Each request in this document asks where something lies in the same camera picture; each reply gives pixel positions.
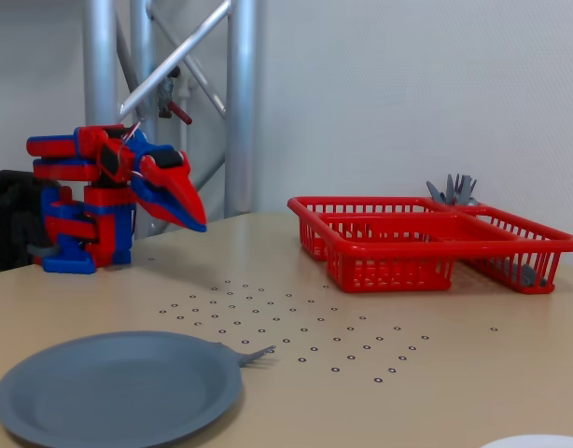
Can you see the black fabric chair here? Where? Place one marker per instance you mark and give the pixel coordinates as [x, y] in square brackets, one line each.
[11, 210]

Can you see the silver metal truss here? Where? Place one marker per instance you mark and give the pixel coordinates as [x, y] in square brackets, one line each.
[240, 93]

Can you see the grey plastic plate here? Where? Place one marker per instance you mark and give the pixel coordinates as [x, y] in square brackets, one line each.
[118, 387]

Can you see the red plastic dish basket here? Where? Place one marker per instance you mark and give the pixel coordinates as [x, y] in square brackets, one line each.
[389, 240]

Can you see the white plate edge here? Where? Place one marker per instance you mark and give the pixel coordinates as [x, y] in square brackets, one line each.
[538, 442]

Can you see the grey plastic fork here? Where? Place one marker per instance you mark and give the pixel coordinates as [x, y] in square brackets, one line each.
[466, 189]
[254, 357]

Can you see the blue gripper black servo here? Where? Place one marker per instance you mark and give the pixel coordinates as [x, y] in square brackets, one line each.
[162, 183]

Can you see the grey table clamp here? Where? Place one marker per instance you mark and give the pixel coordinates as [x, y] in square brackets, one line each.
[41, 252]

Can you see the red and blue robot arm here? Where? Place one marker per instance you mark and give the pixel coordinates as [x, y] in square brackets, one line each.
[62, 144]

